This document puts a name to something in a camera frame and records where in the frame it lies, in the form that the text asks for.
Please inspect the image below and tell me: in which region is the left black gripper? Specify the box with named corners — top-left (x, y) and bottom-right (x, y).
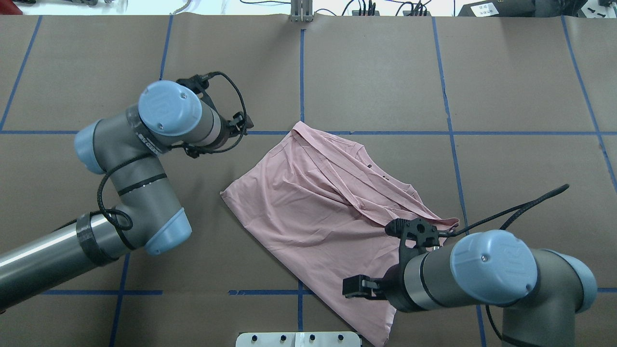
top-left (212, 112), bottom-right (254, 151)

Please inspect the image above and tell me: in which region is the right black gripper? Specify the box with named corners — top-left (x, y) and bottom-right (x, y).
top-left (342, 264), bottom-right (410, 309)

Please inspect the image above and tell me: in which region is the pink Snoopy t-shirt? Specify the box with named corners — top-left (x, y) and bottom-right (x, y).
top-left (221, 121), bottom-right (459, 347)

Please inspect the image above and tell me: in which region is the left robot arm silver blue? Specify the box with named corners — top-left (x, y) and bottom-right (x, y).
top-left (0, 72), bottom-right (253, 312)

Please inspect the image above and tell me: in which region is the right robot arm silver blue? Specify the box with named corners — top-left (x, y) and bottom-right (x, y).
top-left (342, 230), bottom-right (598, 347)

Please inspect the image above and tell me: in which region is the black box with label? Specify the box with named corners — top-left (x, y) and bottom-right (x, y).
top-left (456, 0), bottom-right (536, 17)

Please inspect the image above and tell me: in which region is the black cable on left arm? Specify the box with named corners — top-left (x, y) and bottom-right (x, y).
top-left (96, 71), bottom-right (248, 231)

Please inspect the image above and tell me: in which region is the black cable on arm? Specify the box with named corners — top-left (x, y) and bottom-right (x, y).
top-left (446, 184), bottom-right (570, 347)
top-left (96, 71), bottom-right (248, 231)

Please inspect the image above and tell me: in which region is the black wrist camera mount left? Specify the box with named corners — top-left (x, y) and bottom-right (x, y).
top-left (175, 74), bottom-right (216, 110)

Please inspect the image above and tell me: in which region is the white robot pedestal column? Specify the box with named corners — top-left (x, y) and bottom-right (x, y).
top-left (235, 331), bottom-right (363, 347)

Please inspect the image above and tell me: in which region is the aluminium frame post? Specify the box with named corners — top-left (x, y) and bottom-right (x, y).
top-left (289, 0), bottom-right (314, 23)

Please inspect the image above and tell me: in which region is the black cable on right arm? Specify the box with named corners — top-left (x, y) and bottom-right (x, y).
top-left (446, 184), bottom-right (570, 347)

